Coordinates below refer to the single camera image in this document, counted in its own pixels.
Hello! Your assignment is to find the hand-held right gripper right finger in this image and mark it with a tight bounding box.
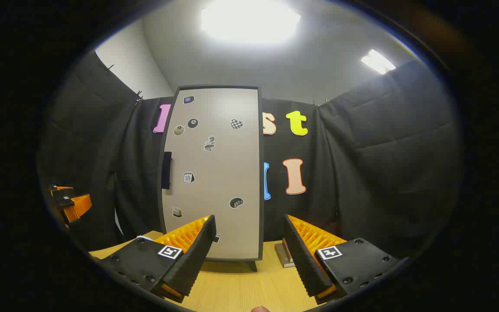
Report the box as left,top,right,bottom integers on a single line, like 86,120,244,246
283,214,410,305

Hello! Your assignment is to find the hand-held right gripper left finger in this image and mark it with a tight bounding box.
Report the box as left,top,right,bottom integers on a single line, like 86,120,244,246
98,214,217,304

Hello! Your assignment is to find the dark grey cabinet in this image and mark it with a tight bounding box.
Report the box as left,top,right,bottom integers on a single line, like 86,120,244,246
159,84,266,273

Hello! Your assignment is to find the grey cabinet door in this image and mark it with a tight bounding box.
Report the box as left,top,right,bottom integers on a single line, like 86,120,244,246
159,85,264,262

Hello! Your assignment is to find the black cabinet door handle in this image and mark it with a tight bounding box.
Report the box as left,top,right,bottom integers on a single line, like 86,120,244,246
161,152,172,190

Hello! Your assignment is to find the brown book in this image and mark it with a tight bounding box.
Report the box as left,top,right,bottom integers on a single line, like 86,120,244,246
282,237,294,263

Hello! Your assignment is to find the grey book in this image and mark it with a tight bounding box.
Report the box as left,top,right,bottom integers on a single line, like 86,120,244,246
275,243,295,268

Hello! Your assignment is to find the black backdrop cloth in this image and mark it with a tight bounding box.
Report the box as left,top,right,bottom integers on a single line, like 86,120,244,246
37,50,464,260

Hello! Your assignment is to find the small ceiling light panel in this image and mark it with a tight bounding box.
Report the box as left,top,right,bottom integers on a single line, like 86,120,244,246
361,49,396,75

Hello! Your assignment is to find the large ceiling light panel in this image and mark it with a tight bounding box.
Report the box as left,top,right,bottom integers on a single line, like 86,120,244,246
201,0,301,44

